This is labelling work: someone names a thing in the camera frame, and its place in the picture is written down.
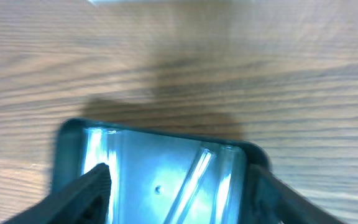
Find clear test tube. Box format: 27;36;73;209
163;147;216;224
82;127;105;175
104;130;121;224
211;145;241;224

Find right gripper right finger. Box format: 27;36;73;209
243;164;346;224

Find black tray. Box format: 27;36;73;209
50;117;272;224

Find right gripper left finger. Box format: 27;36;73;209
1;162;113;224

